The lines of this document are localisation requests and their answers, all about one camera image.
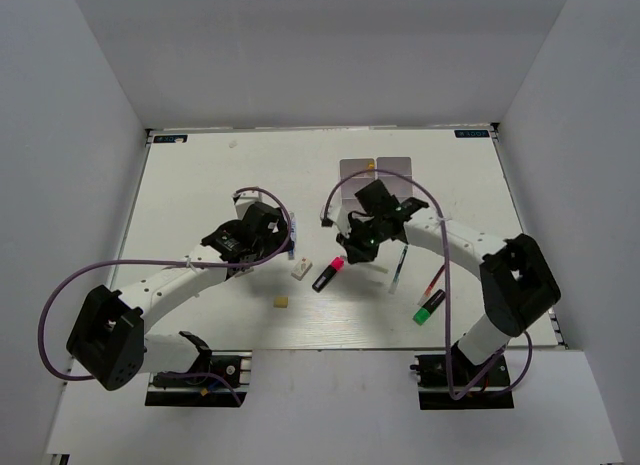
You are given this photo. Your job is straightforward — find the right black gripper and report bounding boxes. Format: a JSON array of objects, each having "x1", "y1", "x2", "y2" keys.
[{"x1": 338, "y1": 214, "x2": 387, "y2": 262}]

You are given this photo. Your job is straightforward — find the clear blue pen pack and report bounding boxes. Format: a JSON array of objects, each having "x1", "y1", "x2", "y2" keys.
[{"x1": 287, "y1": 212, "x2": 297, "y2": 260}]

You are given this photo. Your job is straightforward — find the white chalk stick marker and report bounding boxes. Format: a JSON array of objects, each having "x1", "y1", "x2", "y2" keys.
[{"x1": 369, "y1": 264, "x2": 389, "y2": 274}]

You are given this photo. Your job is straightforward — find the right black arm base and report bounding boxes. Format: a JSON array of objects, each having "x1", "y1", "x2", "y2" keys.
[{"x1": 409, "y1": 352, "x2": 516, "y2": 412}]

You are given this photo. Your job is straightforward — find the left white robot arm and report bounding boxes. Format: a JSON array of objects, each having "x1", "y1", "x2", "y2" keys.
[{"x1": 66, "y1": 200, "x2": 290, "y2": 391}]

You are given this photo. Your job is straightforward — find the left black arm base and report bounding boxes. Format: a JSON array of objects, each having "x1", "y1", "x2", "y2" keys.
[{"x1": 145, "y1": 351, "x2": 252, "y2": 408}]

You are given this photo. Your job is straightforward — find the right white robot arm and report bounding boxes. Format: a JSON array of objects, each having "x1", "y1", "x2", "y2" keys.
[{"x1": 321, "y1": 180, "x2": 561, "y2": 384}]

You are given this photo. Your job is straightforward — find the pink black highlighter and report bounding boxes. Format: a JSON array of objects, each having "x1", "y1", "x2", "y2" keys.
[{"x1": 312, "y1": 257, "x2": 345, "y2": 293}]

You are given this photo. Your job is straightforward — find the white boxed eraser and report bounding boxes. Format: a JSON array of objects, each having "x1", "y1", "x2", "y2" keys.
[{"x1": 291, "y1": 257, "x2": 313, "y2": 281}]

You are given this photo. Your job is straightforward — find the green gel pen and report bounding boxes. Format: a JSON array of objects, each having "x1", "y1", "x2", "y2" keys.
[{"x1": 388, "y1": 245, "x2": 408, "y2": 294}]

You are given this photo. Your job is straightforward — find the left white divided container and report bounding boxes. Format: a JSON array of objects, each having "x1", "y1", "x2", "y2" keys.
[{"x1": 339, "y1": 158, "x2": 376, "y2": 212}]

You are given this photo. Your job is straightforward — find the white divided container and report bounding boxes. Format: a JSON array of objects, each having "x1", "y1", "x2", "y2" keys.
[
  {"x1": 339, "y1": 158, "x2": 376, "y2": 212},
  {"x1": 376, "y1": 157, "x2": 414, "y2": 202}
]

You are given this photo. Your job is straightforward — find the tan eraser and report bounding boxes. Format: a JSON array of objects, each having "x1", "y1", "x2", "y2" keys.
[{"x1": 273, "y1": 296, "x2": 288, "y2": 308}]

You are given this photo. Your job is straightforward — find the right white divided container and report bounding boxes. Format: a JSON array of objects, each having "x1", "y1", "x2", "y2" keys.
[{"x1": 376, "y1": 157, "x2": 414, "y2": 202}]

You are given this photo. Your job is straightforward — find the red gel pen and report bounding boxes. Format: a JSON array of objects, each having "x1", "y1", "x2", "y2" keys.
[{"x1": 418, "y1": 265, "x2": 445, "y2": 306}]

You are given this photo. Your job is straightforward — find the green black highlighter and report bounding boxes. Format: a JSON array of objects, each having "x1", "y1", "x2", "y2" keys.
[{"x1": 413, "y1": 289, "x2": 446, "y2": 326}]

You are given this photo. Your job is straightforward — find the left blue table label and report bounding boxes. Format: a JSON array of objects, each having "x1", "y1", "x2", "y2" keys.
[{"x1": 153, "y1": 134, "x2": 188, "y2": 144}]

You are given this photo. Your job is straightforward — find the blue table label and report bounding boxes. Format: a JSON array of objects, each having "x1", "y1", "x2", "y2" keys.
[
  {"x1": 153, "y1": 134, "x2": 188, "y2": 144},
  {"x1": 454, "y1": 129, "x2": 490, "y2": 138}
]

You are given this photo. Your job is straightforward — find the right blue table label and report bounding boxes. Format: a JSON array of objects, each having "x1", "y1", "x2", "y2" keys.
[{"x1": 454, "y1": 129, "x2": 490, "y2": 138}]

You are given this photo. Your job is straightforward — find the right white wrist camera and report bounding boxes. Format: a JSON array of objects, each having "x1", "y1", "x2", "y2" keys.
[{"x1": 320, "y1": 205, "x2": 351, "y2": 238}]

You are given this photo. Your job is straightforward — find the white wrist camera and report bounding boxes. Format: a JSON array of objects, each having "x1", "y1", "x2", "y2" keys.
[
  {"x1": 232, "y1": 190, "x2": 262, "y2": 220},
  {"x1": 320, "y1": 205, "x2": 351, "y2": 238}
]

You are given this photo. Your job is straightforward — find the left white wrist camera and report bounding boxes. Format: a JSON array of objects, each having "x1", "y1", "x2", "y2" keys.
[{"x1": 232, "y1": 190, "x2": 262, "y2": 220}]

